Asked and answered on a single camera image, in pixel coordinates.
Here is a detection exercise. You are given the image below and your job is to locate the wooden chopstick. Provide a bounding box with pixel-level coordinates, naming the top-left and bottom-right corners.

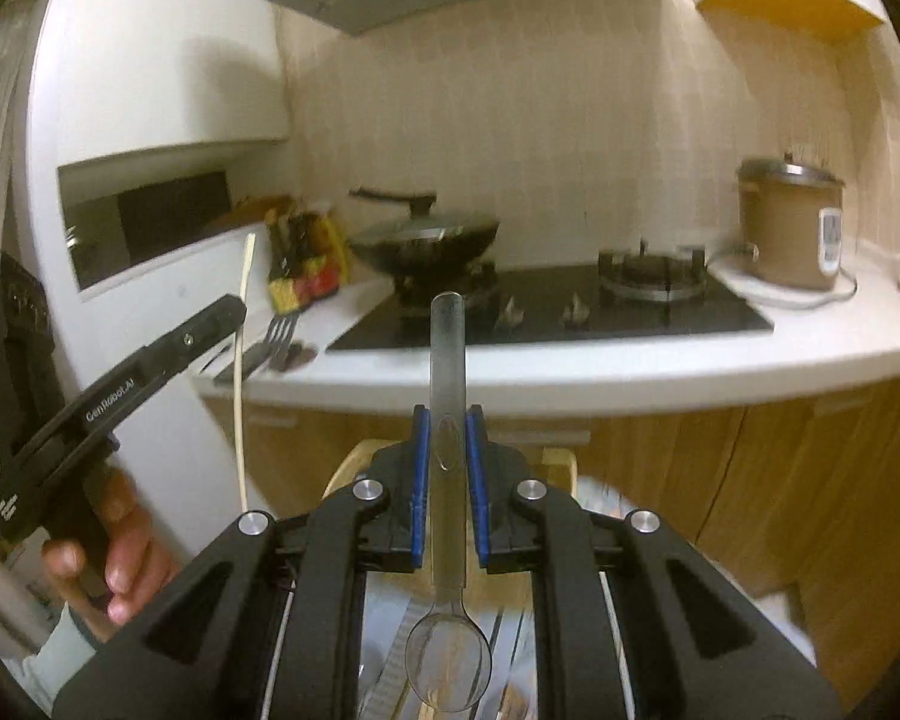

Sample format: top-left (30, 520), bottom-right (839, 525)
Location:
top-left (232, 232), bottom-right (256, 514)

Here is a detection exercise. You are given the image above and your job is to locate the tan plastic utensil basket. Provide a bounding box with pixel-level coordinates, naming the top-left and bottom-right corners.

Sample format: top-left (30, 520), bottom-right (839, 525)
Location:
top-left (321, 437), bottom-right (580, 511)

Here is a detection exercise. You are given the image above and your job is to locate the clear grey plastic spoon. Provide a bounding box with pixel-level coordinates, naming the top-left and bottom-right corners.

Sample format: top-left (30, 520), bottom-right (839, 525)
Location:
top-left (404, 291), bottom-right (493, 715)

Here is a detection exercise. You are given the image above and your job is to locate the light sleeve forearm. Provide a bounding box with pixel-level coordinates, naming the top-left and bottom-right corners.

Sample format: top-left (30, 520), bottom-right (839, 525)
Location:
top-left (2, 605), bottom-right (102, 717)

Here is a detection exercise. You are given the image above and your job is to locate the person's left hand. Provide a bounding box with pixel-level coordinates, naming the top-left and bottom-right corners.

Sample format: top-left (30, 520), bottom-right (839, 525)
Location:
top-left (41, 468), bottom-right (178, 642)

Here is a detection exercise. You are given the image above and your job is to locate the metal slotted spatula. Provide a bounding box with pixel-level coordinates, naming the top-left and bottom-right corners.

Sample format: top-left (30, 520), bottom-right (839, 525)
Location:
top-left (266, 310), bottom-right (301, 371)

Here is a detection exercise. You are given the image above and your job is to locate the round brown coaster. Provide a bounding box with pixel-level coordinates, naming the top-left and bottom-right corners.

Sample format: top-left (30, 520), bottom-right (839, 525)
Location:
top-left (269, 341), bottom-right (318, 374)

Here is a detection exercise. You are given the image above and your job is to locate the dark soy sauce bottle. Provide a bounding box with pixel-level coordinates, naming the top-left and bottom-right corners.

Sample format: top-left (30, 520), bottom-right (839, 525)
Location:
top-left (265, 208), bottom-right (308, 316)

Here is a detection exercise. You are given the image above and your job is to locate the red label sauce bottle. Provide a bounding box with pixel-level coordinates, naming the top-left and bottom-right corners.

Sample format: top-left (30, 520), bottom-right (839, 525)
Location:
top-left (302, 210), bottom-right (349, 301)

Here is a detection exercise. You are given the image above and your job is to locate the black wok with lid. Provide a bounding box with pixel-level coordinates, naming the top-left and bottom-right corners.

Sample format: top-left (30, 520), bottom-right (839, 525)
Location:
top-left (347, 187), bottom-right (500, 278)

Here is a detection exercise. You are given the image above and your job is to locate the black gas stove top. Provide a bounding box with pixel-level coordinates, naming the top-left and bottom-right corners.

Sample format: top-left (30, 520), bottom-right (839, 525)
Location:
top-left (329, 245), bottom-right (772, 351)

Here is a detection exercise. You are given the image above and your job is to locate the brown rice cooker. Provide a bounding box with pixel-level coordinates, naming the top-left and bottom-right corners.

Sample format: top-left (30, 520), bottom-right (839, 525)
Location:
top-left (736, 153), bottom-right (844, 291)

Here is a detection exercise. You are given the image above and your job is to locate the white left wall cabinet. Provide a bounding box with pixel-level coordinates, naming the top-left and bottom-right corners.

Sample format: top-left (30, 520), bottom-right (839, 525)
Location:
top-left (27, 0), bottom-right (289, 293)

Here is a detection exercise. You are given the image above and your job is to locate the rice cooker power cable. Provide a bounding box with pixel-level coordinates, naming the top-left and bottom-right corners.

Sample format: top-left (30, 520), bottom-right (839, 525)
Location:
top-left (705, 241), bottom-right (860, 311)

